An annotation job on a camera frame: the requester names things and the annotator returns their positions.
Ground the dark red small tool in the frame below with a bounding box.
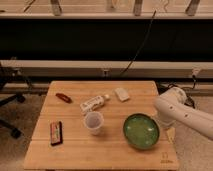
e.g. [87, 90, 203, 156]
[56, 93, 72, 103]

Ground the black red rectangular box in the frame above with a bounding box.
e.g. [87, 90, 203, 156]
[50, 121, 63, 146]

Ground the black hanging cable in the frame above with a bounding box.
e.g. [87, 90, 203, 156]
[118, 9, 157, 77]

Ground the wooden table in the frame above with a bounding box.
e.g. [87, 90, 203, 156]
[24, 81, 179, 171]

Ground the green ceramic bowl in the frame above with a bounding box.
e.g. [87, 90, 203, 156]
[123, 113, 160, 150]

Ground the white plastic bottle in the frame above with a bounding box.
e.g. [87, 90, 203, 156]
[80, 94, 110, 114]

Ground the clear plastic cup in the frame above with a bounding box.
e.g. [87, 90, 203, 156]
[84, 111, 104, 135]

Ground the white rectangular sponge block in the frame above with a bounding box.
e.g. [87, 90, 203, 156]
[115, 88, 130, 102]

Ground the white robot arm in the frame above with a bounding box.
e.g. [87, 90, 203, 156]
[154, 87, 213, 140]

